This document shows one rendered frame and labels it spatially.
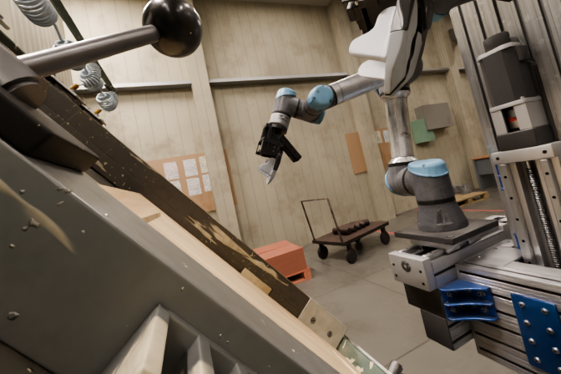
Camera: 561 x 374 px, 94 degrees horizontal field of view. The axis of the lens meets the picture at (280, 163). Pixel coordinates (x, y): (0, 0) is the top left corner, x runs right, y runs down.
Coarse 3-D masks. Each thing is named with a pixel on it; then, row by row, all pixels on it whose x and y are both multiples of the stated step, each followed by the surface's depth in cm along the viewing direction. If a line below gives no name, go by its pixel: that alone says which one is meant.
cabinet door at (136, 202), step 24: (120, 192) 34; (144, 216) 31; (168, 216) 52; (192, 240) 48; (216, 264) 43; (240, 288) 38; (264, 312) 34; (288, 312) 56; (312, 336) 51; (336, 360) 46
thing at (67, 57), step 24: (168, 0) 16; (144, 24) 16; (168, 24) 16; (192, 24) 17; (0, 48) 10; (48, 48) 11; (72, 48) 12; (96, 48) 13; (120, 48) 14; (168, 48) 17; (192, 48) 18; (0, 72) 9; (24, 72) 10; (48, 72) 11; (24, 96) 10
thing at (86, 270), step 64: (0, 192) 8; (64, 192) 8; (0, 256) 7; (64, 256) 8; (128, 256) 8; (0, 320) 7; (64, 320) 8; (128, 320) 8; (192, 320) 9; (256, 320) 11
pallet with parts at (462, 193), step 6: (456, 186) 628; (462, 186) 607; (468, 186) 603; (456, 192) 626; (462, 192) 606; (468, 192) 602; (474, 192) 599; (480, 192) 585; (486, 192) 577; (456, 198) 579; (462, 198) 564; (468, 198) 558; (486, 198) 574; (468, 204) 556
